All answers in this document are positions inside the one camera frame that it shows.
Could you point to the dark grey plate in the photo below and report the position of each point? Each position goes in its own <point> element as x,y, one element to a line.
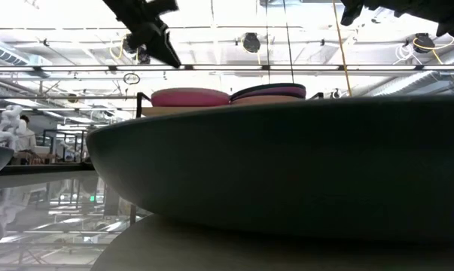
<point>287,169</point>

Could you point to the black frame workstation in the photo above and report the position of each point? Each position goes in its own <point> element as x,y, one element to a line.
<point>66,145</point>

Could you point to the salmon pink plate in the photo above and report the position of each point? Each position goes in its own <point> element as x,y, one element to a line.
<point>268,100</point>

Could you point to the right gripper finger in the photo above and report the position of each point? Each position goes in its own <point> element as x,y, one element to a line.
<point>351,11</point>

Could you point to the white robot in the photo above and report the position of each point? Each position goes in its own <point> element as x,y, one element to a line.
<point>10,124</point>

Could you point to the person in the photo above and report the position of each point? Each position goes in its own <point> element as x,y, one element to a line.
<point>28,141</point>

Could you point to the ceiling light strip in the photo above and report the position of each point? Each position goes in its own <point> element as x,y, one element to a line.
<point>226,67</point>

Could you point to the black metal table frame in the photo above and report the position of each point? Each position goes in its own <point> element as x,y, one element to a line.
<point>42,170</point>

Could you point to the purple plate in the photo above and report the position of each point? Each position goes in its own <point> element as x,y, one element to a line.
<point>279,91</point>

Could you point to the teal plate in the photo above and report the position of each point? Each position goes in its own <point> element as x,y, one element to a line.
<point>279,85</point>

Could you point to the magenta pink plate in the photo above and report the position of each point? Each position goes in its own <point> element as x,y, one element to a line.
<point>189,98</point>

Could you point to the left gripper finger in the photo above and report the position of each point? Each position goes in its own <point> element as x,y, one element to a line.
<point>162,47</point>

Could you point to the silver ventilation duct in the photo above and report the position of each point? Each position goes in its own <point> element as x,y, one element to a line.
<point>418,81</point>
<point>8,54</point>

